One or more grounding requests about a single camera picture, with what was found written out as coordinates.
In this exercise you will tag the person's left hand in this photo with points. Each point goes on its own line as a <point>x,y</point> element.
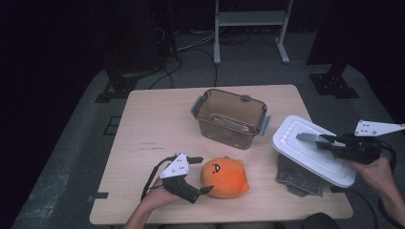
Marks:
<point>157,198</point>

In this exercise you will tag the grey fluffy towel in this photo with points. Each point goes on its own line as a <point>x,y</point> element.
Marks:
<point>296,181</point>

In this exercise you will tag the person's right hand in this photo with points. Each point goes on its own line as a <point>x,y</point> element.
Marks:
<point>379,176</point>

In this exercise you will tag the black stand base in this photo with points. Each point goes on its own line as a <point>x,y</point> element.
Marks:
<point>332,84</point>
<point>119,87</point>

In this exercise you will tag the white box lid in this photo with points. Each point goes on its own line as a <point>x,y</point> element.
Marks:
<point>305,156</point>

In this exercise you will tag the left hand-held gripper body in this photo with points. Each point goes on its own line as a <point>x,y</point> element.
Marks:
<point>176,168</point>

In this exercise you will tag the white metal stand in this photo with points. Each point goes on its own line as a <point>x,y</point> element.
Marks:
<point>251,17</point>

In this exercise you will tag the translucent grey storage box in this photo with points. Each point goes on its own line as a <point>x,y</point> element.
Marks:
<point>229,127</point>

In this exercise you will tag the black floor tape rectangle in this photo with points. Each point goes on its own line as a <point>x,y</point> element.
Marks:
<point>112,125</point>

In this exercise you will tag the orange plush toy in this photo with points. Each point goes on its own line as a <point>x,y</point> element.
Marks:
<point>227,179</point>

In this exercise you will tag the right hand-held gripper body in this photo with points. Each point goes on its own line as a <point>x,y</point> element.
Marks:
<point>356,149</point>

